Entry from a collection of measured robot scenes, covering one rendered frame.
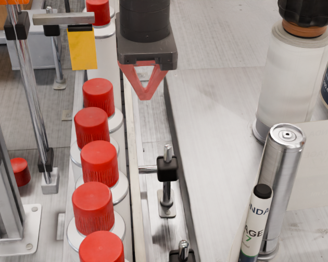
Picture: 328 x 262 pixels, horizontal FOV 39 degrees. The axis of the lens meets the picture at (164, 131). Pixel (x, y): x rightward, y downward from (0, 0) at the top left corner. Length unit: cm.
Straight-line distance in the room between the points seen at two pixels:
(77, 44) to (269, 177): 26
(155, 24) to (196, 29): 63
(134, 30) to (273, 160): 21
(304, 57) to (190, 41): 49
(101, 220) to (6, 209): 27
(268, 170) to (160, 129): 37
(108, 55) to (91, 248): 41
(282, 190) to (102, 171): 20
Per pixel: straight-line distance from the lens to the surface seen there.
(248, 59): 105
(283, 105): 70
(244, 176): 69
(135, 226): 58
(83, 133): 46
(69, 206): 54
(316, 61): 66
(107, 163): 41
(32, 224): 71
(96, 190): 39
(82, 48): 55
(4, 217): 65
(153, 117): 86
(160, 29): 53
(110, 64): 71
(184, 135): 75
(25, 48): 55
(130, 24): 53
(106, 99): 50
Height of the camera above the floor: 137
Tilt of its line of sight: 40 degrees down
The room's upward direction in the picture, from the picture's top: 1 degrees clockwise
